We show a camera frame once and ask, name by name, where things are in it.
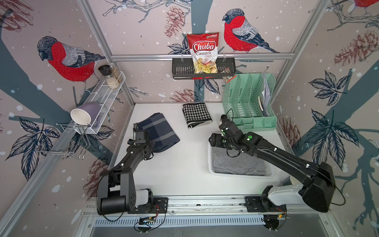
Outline glass spice jar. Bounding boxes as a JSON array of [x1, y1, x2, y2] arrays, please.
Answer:
[[109, 63, 123, 83]]

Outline mint green file organizer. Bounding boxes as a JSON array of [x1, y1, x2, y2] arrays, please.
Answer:
[[222, 73, 277, 133]]

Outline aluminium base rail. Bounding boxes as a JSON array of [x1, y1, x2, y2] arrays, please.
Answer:
[[77, 195, 338, 237]]

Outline black lid spice jar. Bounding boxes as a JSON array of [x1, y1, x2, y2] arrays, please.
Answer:
[[98, 65, 119, 89]]

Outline black wall-mounted basket shelf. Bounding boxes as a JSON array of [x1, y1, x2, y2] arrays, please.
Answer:
[[172, 58, 236, 80]]

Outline navy plaid scarf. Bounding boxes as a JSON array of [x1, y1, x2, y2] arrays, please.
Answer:
[[133, 113, 180, 153]]

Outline lavender cup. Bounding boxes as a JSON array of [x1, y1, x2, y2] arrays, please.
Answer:
[[70, 102, 101, 127]]

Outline wire cup holder rack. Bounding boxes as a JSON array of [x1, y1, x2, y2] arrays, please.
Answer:
[[34, 123, 91, 161]]

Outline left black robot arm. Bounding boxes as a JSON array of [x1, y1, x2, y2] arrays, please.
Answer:
[[95, 130, 154, 215]]

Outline red Chuba chips bag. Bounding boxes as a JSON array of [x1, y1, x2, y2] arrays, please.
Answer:
[[187, 33, 219, 74]]

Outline grey scarf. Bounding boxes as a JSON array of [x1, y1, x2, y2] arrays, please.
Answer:
[[211, 146, 268, 176]]

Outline small circuit board with wires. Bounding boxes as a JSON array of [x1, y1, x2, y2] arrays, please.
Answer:
[[133, 204, 167, 234]]

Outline white wire wall shelf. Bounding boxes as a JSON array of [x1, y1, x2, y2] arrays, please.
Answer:
[[84, 72, 126, 134]]

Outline white plastic basket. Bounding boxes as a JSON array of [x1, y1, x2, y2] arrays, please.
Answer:
[[207, 142, 275, 179]]

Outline papers in organizer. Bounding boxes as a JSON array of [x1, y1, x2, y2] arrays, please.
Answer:
[[258, 79, 271, 117]]

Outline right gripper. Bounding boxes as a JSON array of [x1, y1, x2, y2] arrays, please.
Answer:
[[206, 133, 235, 151]]

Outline houndstooth scarf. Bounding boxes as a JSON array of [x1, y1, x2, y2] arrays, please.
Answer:
[[182, 102, 213, 129]]

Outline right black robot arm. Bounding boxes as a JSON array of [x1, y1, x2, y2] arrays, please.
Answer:
[[209, 115, 339, 213]]

